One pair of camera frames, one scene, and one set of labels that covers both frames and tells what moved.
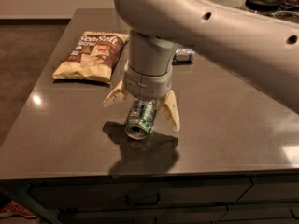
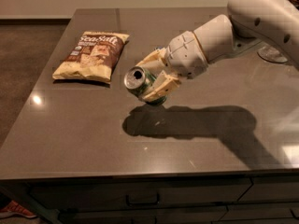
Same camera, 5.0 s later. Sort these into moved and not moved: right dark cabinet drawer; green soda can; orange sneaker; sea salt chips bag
Moved: green soda can
Not moved: right dark cabinet drawer; sea salt chips bag; orange sneaker
